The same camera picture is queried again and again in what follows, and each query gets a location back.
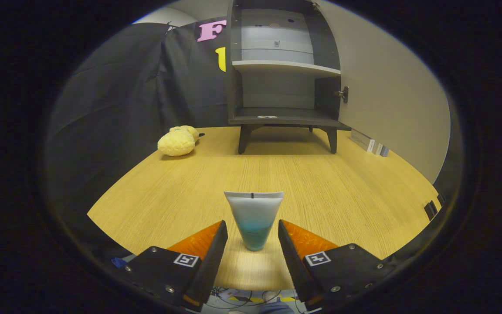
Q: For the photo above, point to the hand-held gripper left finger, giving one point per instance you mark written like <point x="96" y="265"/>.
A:
<point x="209" y="266"/>

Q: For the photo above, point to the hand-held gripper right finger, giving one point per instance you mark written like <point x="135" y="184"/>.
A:
<point x="294" y="266"/>

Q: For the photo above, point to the white and blue tube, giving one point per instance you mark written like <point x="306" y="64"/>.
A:
<point x="254" y="218"/>

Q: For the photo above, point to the beige cabinet door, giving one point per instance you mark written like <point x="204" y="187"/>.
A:
<point x="386" y="87"/>

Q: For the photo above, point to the person's blue trousers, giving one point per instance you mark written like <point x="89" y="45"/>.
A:
<point x="277" y="308"/>

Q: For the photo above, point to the small blue object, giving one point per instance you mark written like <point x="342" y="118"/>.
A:
<point x="119" y="262"/>

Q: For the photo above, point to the yellow plush toy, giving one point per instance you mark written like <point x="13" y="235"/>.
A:
<point x="176" y="143"/>

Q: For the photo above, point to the white book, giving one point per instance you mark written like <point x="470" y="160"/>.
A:
<point x="378" y="149"/>

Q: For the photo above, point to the small black block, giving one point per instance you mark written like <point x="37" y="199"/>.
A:
<point x="429" y="210"/>
<point x="441" y="199"/>

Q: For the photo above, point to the dark grey cabinet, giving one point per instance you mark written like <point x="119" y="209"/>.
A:
<point x="303" y="117"/>

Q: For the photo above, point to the metal door hinge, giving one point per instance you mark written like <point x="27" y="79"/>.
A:
<point x="343" y="93"/>

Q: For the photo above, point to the black backdrop cloth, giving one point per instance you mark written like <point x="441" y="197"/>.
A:
<point x="103" y="109"/>

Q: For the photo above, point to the light grey cabinet shelf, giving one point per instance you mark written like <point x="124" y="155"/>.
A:
<point x="277" y="66"/>

